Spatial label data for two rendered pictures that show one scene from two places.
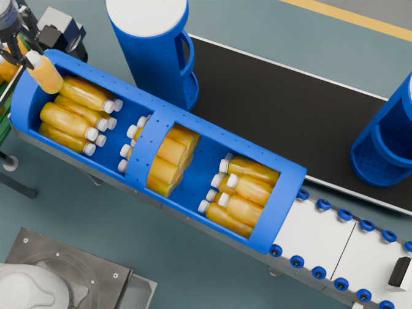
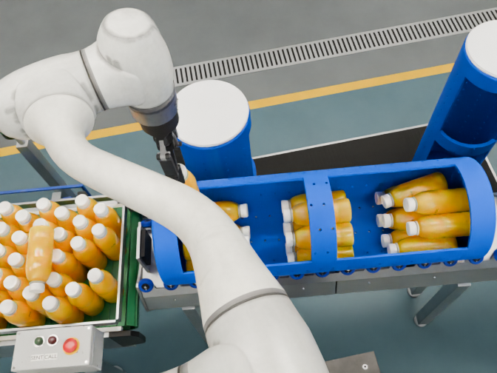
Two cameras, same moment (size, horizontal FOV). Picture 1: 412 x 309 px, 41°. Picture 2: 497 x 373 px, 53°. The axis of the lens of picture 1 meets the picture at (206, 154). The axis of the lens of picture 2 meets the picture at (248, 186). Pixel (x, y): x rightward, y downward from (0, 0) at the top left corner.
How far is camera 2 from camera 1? 0.69 m
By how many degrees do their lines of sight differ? 17
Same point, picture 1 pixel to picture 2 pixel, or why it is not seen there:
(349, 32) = (337, 101)
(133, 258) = not seen: outside the picture
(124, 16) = (197, 135)
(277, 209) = (482, 195)
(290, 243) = not seen: hidden behind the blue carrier
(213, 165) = (363, 216)
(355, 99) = (384, 140)
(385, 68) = (384, 112)
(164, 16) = (234, 116)
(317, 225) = not seen: hidden behind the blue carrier
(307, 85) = (340, 151)
